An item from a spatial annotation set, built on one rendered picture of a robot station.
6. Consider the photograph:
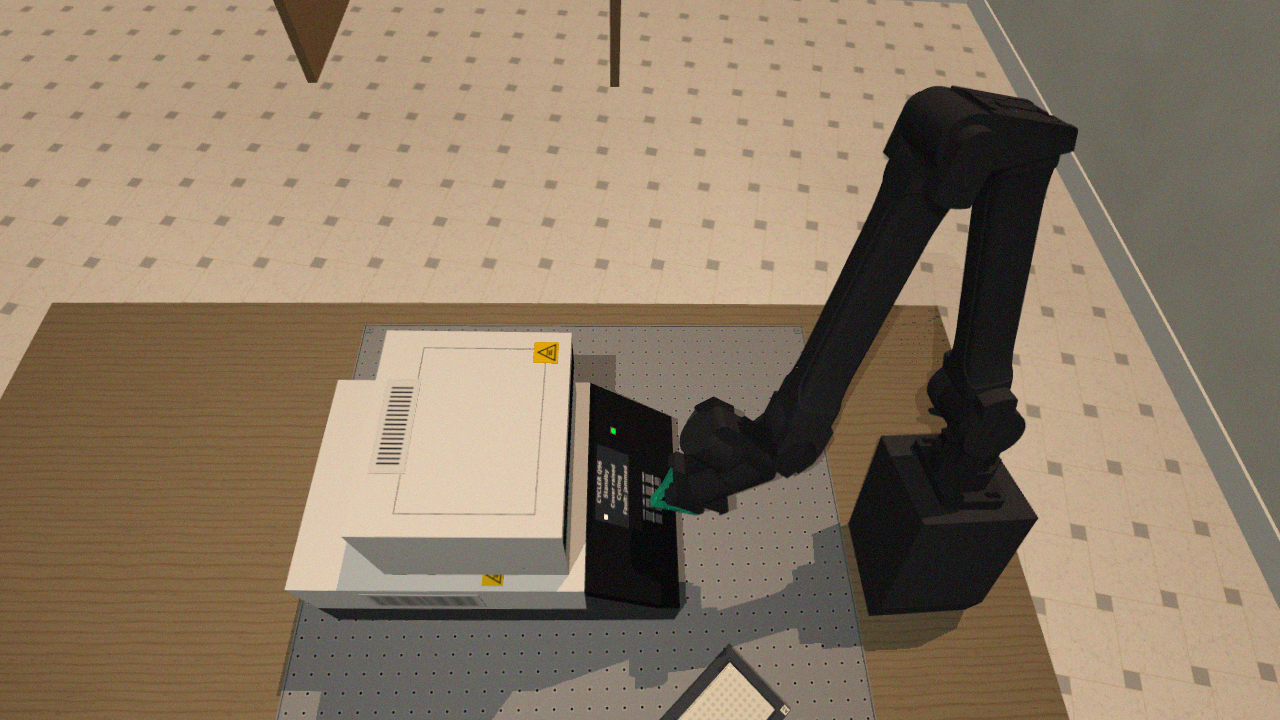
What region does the white thermal cycler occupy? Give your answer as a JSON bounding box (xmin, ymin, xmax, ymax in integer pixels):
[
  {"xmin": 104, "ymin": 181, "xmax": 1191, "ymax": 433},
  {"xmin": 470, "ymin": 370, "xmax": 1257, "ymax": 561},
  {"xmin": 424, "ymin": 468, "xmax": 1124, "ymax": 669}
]
[{"xmin": 285, "ymin": 331, "xmax": 680, "ymax": 620}]

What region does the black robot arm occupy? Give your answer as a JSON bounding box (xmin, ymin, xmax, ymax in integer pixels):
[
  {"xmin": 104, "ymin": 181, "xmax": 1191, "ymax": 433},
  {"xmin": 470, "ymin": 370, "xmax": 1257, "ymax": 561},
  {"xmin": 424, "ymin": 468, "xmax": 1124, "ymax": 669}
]
[{"xmin": 680, "ymin": 85, "xmax": 1078, "ymax": 510}]

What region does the white well plate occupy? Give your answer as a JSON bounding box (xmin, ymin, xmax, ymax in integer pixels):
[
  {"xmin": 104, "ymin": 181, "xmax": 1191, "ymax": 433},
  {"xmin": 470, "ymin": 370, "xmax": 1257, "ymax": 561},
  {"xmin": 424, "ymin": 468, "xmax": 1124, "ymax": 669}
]
[{"xmin": 678, "ymin": 664, "xmax": 774, "ymax": 720}]

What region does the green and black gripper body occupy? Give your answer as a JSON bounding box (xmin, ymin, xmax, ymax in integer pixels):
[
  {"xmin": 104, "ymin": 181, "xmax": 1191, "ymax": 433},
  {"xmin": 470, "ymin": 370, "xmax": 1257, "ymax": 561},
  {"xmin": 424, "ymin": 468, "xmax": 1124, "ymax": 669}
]
[{"xmin": 664, "ymin": 452, "xmax": 739, "ymax": 515}]

